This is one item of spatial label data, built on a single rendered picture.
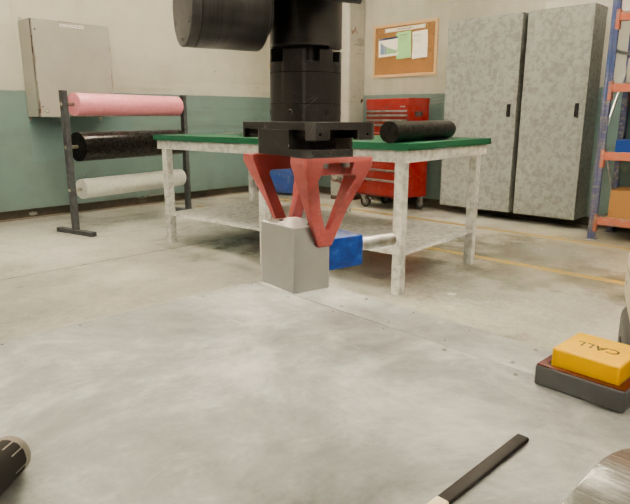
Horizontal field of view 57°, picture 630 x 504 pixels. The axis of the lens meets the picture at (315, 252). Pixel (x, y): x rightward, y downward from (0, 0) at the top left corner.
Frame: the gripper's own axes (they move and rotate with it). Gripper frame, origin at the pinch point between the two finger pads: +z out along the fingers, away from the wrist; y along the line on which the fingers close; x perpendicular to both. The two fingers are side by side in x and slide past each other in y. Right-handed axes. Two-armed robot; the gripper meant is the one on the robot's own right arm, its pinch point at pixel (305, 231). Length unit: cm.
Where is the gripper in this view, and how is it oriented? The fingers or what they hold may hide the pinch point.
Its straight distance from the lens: 49.1
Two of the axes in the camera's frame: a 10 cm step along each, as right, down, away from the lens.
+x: 8.1, -1.3, 5.7
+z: 0.0, 9.7, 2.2
